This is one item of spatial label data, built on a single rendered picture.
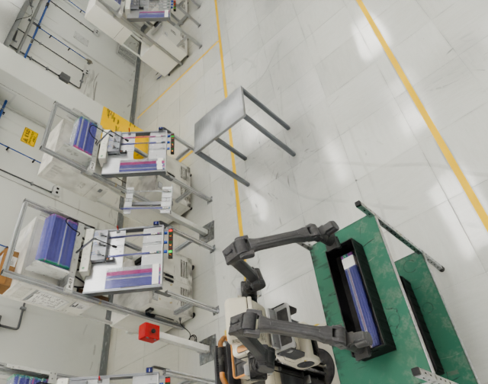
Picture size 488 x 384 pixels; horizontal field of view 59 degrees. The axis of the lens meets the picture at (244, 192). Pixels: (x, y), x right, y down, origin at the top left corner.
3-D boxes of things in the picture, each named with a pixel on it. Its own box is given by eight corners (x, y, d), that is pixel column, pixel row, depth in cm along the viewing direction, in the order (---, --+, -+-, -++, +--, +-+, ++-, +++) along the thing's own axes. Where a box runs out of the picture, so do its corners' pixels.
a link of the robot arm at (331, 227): (305, 226, 218) (312, 240, 213) (322, 212, 214) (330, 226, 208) (317, 232, 227) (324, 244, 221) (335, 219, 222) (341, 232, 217)
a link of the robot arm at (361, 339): (332, 325, 184) (333, 345, 178) (356, 318, 178) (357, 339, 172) (348, 336, 190) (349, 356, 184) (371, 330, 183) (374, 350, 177)
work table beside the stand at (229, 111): (296, 155, 452) (244, 114, 404) (247, 187, 486) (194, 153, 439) (290, 126, 480) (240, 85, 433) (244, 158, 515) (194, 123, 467)
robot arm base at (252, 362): (247, 356, 220) (249, 381, 212) (250, 350, 214) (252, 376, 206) (264, 356, 222) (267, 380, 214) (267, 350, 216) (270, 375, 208)
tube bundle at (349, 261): (344, 258, 235) (340, 257, 233) (354, 253, 232) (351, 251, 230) (370, 350, 202) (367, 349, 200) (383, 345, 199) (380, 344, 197)
